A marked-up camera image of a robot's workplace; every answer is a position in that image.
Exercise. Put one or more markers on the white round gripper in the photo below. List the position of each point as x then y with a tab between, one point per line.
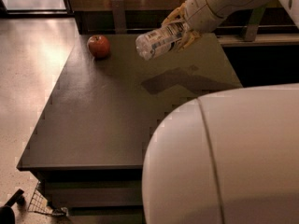
195	12

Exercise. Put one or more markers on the clear plastic water bottle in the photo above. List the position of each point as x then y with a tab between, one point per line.
159	41

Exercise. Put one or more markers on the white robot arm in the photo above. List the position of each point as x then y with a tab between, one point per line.
230	157

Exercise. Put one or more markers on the red apple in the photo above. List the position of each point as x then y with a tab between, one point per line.
98	46

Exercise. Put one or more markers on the grey drawer cabinet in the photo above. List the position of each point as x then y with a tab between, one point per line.
88	146

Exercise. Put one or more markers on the black object bottom left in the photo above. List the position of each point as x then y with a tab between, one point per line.
7	215

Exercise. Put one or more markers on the white wire basket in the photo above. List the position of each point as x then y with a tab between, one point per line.
40	205

